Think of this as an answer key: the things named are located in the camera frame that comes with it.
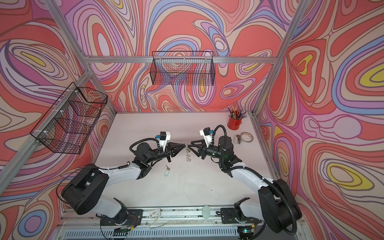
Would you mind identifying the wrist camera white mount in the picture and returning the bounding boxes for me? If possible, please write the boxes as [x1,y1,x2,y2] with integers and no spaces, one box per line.
[200,127,214,147]
[156,132,171,152]

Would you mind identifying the white label tag on rail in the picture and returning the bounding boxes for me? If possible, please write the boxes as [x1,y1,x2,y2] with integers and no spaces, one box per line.
[149,209,162,218]

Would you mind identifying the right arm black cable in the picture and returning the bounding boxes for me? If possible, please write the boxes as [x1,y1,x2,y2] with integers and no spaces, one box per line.
[211,124,298,236]

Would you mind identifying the metal keyring organizer yellow grip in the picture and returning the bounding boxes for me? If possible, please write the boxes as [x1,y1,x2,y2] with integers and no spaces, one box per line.
[185,144,192,162]

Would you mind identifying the red pen cup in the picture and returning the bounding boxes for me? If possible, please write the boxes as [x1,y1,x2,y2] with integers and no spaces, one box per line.
[227,111,242,131]

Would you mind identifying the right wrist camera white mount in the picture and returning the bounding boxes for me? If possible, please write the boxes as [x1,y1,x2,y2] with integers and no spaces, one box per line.
[200,127,214,147]

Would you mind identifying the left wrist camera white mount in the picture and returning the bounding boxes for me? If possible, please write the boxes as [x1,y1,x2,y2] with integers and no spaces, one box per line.
[156,132,171,152]

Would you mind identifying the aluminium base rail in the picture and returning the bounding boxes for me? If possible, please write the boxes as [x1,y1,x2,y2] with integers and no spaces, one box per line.
[52,206,267,240]

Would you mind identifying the tape roll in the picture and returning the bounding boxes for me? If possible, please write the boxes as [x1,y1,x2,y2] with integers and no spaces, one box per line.
[240,132,254,144]

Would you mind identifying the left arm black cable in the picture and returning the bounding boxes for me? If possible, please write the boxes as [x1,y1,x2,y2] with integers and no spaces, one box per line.
[128,137,158,152]

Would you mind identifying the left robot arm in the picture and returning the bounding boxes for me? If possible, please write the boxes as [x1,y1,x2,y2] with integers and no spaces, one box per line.
[61,138,186,219]

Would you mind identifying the pens in cup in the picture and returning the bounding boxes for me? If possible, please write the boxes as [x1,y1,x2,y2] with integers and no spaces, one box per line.
[227,105,249,120]

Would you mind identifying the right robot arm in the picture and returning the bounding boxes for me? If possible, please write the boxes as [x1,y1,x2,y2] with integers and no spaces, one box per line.
[188,136,302,235]

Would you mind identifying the aluminium frame post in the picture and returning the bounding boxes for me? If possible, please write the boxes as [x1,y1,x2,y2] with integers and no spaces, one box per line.
[44,0,118,116]

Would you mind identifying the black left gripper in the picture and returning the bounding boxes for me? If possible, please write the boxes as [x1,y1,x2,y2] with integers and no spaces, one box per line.
[144,144,185,166]

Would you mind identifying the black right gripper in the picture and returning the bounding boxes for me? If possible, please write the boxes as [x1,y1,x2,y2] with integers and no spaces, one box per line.
[188,139,226,160]

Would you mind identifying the key with long mint tag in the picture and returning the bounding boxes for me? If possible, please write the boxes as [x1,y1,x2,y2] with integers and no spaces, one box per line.
[164,165,171,177]

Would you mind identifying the black wire basket back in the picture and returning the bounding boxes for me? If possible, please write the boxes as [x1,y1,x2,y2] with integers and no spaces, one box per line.
[150,51,216,86]

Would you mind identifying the black wire basket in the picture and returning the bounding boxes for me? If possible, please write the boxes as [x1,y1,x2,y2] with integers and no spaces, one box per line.
[150,51,216,86]
[30,83,108,155]

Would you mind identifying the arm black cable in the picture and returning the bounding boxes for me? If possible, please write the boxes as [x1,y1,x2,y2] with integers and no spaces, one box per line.
[211,124,298,236]
[128,137,158,152]

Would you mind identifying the black wire basket left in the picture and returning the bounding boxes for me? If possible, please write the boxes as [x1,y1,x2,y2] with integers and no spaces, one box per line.
[30,83,108,155]

